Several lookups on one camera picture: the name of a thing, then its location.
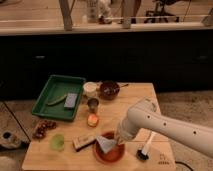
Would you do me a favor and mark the grey towel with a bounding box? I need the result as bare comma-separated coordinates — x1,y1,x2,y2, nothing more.
96,135,117,154

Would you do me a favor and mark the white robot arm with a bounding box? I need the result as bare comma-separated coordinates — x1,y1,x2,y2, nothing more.
116,99,213,158

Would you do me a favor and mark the dark brown bowl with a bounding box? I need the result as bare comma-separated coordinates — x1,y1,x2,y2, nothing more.
99,80,120,100

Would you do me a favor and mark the white cup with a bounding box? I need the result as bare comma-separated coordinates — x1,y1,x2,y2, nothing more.
83,82,97,98

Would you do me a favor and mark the small metal cup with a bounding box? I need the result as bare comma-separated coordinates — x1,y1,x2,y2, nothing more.
87,98,99,113

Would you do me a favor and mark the orange fruit toy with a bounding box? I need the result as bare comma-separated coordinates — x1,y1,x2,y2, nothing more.
87,114,99,127

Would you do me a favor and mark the grey sponge block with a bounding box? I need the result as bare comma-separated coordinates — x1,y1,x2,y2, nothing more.
64,93,77,108

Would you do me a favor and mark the green cucumber slice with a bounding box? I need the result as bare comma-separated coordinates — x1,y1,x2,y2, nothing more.
46,94,67,106

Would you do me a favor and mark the green plastic tray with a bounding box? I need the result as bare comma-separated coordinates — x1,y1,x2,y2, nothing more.
32,75,86,121

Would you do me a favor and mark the wooden block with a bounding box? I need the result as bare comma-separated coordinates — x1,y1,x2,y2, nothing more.
73,135,96,152

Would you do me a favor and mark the brown grape bunch toy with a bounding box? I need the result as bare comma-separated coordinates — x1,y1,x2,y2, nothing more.
32,120,57,140

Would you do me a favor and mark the light green cup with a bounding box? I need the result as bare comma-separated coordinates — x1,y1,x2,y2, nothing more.
50,134,64,151

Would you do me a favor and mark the black white brush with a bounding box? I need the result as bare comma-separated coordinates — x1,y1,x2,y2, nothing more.
136,131,156,161

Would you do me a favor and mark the black office chair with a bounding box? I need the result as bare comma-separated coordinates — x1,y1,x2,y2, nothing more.
143,0,193,24

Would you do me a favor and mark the black floor cable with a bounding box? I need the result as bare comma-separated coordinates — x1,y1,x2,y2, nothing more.
175,161,194,171

